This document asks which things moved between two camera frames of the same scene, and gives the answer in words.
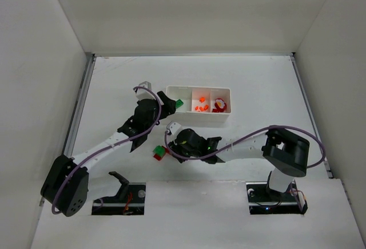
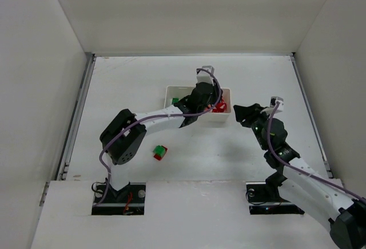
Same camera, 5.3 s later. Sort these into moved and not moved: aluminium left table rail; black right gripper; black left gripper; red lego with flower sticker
Moved: black right gripper; black left gripper
Not moved: red lego with flower sticker; aluminium left table rail
